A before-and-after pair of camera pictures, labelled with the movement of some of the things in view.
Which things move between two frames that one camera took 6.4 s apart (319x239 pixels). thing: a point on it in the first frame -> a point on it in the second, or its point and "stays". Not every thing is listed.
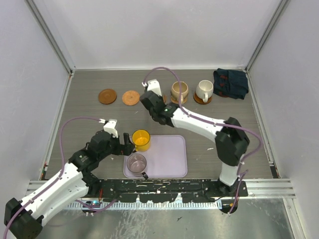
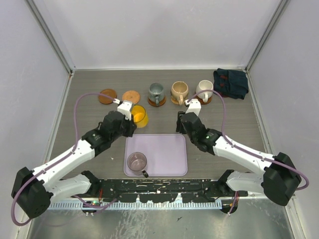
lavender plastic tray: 166,158 stays
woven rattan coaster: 130,97 stays
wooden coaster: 107,96 stays
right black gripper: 160,97 -> 180,129
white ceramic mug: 204,89 stays
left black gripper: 124,149 -> 131,126
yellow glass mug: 140,139 -> 140,115
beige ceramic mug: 175,90 stays
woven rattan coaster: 177,102 stays
